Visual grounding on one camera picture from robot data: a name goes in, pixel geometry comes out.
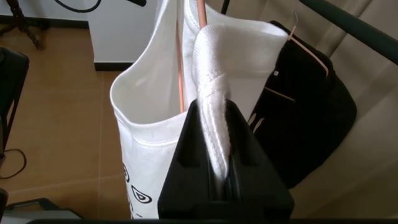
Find black table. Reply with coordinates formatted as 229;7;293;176
0;46;30;159

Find black cable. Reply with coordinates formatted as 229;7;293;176
0;148;28;180
54;0;102;14

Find black shorts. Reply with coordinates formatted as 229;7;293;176
247;20;358;190

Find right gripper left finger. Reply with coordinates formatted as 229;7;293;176
157;99;218;218

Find dark wooden stand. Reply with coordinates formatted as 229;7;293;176
0;0;50;50

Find black clothes rack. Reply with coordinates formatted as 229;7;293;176
220;0;398;66

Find pink clothes hanger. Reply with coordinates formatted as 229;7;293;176
175;0;208;113
263;6;330;102

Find white garment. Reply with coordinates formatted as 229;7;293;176
109;0;289;219

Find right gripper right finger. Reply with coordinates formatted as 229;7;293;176
225;98;295;218

